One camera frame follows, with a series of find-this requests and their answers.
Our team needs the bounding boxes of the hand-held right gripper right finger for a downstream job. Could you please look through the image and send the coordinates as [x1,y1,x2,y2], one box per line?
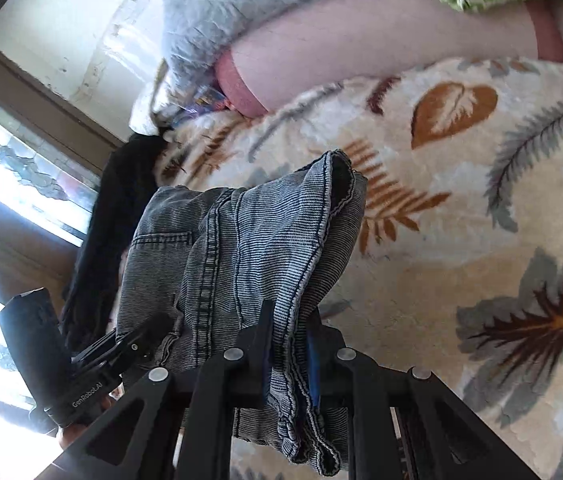
[306,317,532,480]

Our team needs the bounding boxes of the black garment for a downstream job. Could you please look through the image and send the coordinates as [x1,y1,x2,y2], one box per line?
[59,132,167,356]

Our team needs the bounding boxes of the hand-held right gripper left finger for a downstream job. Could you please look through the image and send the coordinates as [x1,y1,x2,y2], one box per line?
[36,300,275,480]

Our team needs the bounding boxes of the grey-blue denim pants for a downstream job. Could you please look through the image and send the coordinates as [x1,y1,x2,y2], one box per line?
[114,149,368,478]

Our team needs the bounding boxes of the grey quilted cover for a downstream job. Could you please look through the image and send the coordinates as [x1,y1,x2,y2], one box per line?
[159,0,437,111]

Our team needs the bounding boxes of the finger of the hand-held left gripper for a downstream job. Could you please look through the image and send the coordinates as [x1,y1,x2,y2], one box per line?
[70,314,182,378]

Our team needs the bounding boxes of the person's left hand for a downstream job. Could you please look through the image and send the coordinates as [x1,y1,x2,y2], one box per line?
[56,394,115,453]

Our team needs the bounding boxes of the cream leaf-print blanket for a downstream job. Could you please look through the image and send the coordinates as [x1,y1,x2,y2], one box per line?
[152,55,563,480]

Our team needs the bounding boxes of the stained glass window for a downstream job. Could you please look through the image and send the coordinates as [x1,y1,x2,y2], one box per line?
[0,80,107,248]

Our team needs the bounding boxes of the cream pillow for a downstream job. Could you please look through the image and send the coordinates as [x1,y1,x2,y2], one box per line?
[129,57,177,136]

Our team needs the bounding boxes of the pink bolster pillow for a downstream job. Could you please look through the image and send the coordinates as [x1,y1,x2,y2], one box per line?
[214,0,563,116]

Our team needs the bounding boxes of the colourful printed packet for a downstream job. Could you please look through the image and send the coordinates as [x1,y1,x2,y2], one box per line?
[174,85,232,121]

